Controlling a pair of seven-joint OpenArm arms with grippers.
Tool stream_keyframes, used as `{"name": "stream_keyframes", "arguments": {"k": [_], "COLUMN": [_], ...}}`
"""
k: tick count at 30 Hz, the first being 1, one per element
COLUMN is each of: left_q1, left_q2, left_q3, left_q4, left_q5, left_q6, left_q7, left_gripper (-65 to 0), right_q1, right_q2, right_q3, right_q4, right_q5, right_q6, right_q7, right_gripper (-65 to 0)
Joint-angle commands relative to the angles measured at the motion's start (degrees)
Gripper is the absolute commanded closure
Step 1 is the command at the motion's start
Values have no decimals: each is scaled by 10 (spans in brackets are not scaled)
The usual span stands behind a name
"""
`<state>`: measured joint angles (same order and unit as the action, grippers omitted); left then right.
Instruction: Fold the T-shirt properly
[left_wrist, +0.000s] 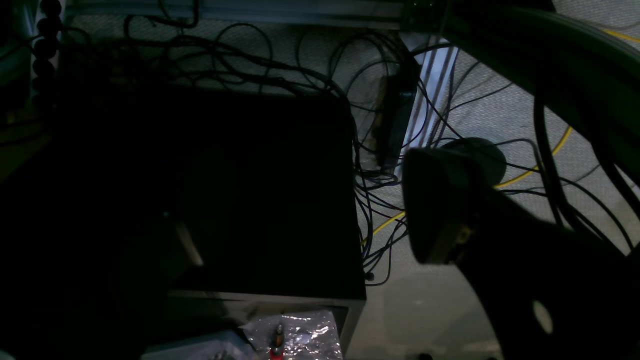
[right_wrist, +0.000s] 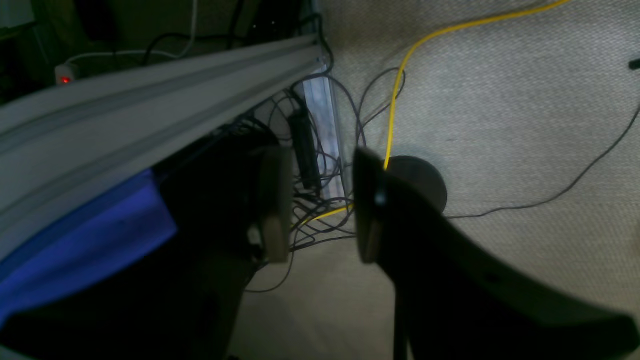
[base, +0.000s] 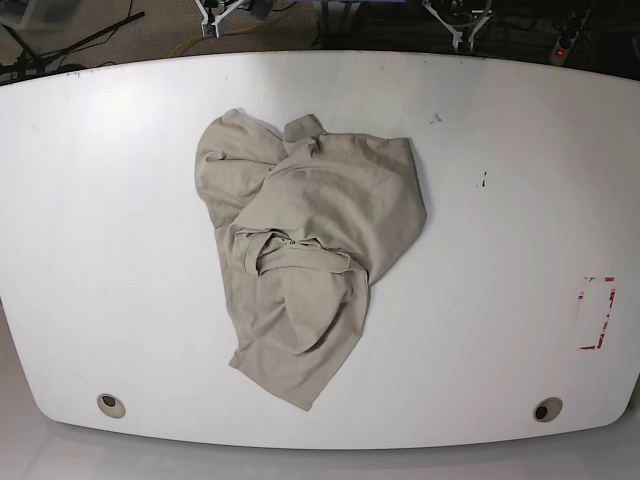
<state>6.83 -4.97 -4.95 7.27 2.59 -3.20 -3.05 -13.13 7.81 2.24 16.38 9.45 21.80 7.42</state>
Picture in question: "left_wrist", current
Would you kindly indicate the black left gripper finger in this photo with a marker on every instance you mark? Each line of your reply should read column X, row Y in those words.
column 549, row 292

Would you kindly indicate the crinkled plastic bag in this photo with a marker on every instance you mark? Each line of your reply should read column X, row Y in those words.
column 309, row 335

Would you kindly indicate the black power strip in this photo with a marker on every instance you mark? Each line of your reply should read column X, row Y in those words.
column 397, row 105

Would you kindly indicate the black computer case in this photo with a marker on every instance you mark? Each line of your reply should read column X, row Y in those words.
column 216, row 208

